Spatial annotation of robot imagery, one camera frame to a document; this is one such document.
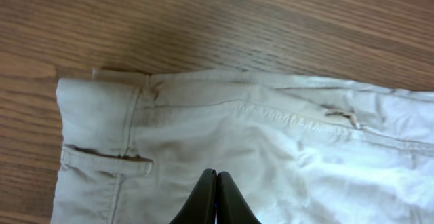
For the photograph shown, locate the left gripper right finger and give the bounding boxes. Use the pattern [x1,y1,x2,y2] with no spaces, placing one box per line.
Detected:
[216,172,260,224]

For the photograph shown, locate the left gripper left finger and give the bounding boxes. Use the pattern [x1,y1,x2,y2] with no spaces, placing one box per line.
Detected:
[170,168,217,224]

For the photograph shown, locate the beige shorts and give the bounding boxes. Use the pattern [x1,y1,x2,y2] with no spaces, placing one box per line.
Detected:
[51,70,433,223]

